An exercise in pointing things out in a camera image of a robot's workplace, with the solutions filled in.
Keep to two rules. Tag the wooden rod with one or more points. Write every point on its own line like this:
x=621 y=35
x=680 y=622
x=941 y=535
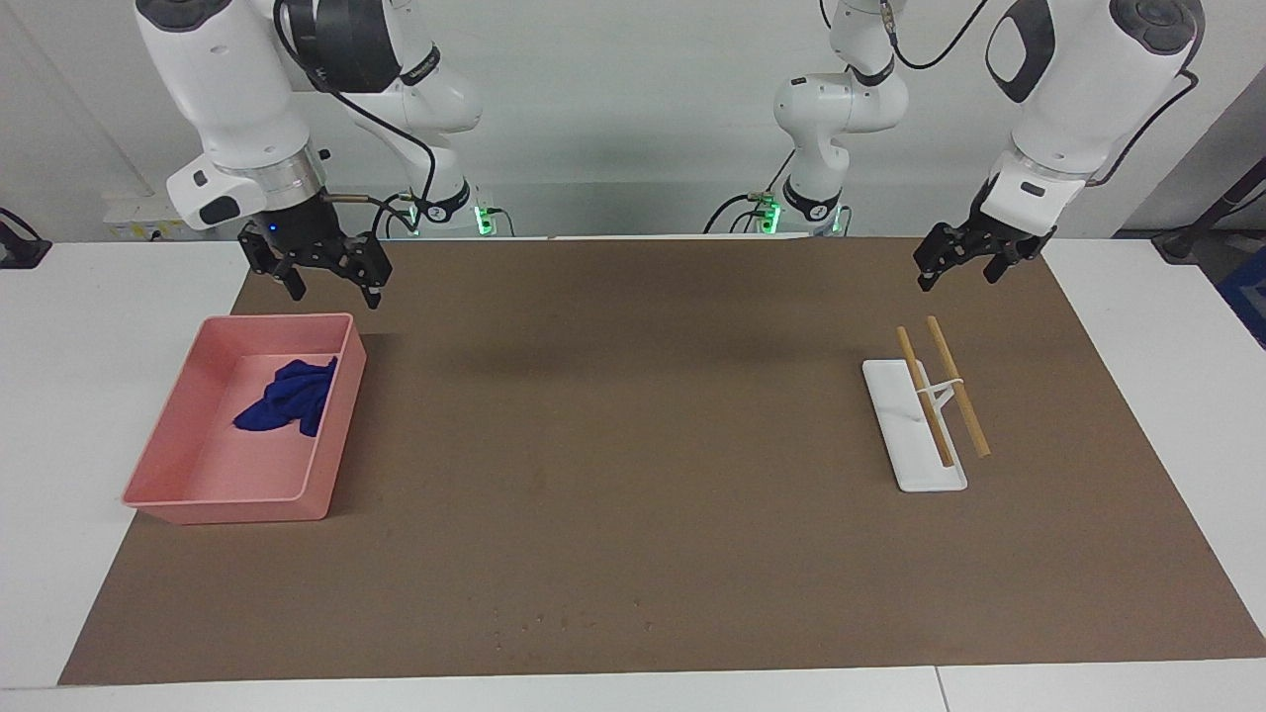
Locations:
x=964 y=405
x=935 y=425

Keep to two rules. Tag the pink plastic bin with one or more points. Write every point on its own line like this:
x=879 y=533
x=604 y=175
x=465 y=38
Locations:
x=218 y=465

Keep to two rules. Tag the blue crate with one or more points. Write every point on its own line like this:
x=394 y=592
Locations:
x=1248 y=297

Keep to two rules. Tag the white rack base tray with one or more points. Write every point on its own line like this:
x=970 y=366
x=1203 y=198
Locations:
x=915 y=460

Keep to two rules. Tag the blue towel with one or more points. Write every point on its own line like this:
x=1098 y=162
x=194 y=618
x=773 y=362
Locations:
x=292 y=400

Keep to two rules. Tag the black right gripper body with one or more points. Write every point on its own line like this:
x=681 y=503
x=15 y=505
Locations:
x=297 y=227

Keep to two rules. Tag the black clamp mount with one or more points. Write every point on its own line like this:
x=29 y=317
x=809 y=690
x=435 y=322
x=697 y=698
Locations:
x=20 y=249

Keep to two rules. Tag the brown table mat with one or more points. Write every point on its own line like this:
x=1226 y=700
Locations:
x=633 y=445

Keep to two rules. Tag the black stand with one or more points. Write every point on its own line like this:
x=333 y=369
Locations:
x=1202 y=222

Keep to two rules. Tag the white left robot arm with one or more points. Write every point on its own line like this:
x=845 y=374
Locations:
x=1078 y=99

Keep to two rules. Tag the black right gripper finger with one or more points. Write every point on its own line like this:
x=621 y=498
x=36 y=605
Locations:
x=282 y=272
x=371 y=272

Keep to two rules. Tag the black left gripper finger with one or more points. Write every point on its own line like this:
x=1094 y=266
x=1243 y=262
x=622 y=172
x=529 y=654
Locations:
x=945 y=249
x=1001 y=265

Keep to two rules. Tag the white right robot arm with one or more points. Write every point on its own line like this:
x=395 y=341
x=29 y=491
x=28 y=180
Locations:
x=227 y=89

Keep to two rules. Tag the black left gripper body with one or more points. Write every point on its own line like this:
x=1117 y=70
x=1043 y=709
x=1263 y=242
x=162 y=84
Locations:
x=1009 y=242

